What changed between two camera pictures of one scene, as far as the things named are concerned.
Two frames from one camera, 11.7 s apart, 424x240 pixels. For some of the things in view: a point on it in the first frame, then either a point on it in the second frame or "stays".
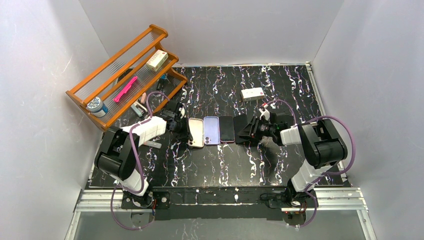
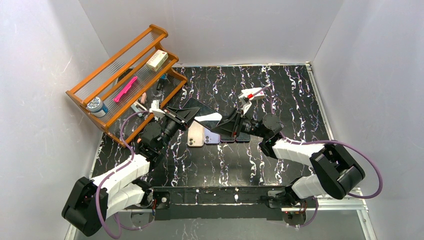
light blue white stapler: (139, 109) stays
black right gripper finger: (248, 134) -> (229, 126)
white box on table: (252, 94) stays
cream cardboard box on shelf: (156, 60) stays
